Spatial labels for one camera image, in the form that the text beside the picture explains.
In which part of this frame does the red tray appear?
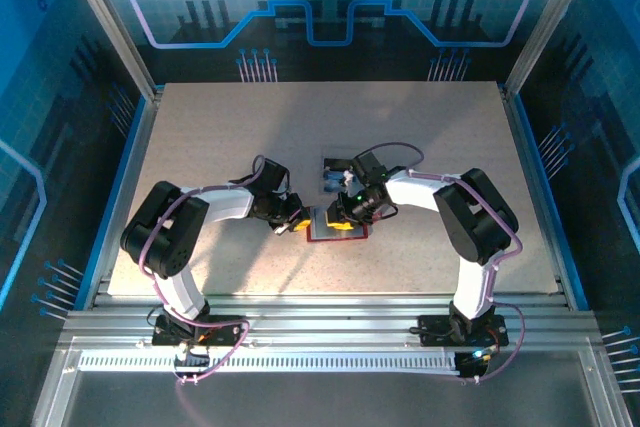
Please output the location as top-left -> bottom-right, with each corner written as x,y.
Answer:
304,204 -> 370,244

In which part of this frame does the blue credit card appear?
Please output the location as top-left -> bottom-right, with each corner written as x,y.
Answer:
323,170 -> 351,194

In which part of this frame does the blue edge strip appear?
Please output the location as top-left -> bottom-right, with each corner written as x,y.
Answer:
73,95 -> 151,311
512,91 -> 590,311

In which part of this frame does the white connector board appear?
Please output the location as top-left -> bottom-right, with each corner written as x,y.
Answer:
172,344 -> 211,381

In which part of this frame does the grey metal shelf plate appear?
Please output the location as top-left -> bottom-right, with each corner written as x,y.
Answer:
29,336 -> 636,427

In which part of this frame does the black controller board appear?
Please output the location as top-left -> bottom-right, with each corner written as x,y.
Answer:
457,349 -> 496,379

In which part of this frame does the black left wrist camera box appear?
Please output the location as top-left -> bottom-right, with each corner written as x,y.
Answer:
234,156 -> 291,196

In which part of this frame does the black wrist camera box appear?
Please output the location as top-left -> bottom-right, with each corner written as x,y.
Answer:
234,156 -> 291,196
352,151 -> 392,183

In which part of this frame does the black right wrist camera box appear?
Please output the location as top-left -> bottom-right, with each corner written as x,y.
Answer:
352,151 -> 392,183

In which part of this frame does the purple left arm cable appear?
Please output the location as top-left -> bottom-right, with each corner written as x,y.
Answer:
138,154 -> 266,386

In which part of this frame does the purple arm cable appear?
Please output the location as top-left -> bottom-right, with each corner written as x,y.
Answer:
362,141 -> 526,386
138,154 -> 266,386

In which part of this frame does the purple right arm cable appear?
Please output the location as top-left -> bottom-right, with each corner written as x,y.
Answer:
362,141 -> 526,386

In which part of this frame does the wide aluminium frame beam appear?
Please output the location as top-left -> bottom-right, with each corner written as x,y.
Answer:
57,293 -> 607,351

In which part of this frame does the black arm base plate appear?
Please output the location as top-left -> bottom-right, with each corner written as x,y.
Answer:
151,313 -> 251,348
417,314 -> 510,348

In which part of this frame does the white slotted cable duct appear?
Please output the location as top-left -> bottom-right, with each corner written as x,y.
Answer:
77,350 -> 461,376

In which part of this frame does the aluminium side rail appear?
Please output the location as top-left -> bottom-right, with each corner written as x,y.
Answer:
499,82 -> 576,309
82,89 -> 166,311

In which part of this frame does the aluminium frame post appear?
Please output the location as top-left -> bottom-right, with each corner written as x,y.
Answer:
55,0 -> 165,102
503,0 -> 604,96

